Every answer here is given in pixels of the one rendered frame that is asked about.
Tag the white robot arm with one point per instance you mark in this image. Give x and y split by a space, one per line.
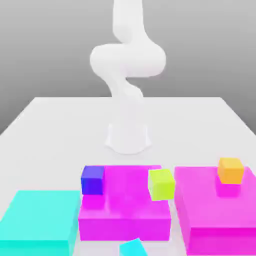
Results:
128 60

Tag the small yellow-green cube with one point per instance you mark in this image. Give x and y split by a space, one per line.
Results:
162 185

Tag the small blue cube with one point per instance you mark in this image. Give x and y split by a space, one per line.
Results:
92 181

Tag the large cyan box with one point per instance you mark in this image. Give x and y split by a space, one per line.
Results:
38 220

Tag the small orange cube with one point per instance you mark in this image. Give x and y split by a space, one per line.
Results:
230 171

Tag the large pink box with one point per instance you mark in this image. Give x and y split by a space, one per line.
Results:
216 212

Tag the large magenta box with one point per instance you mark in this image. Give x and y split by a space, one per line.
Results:
124 210

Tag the small cyan cube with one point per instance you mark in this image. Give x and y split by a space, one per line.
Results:
133 249

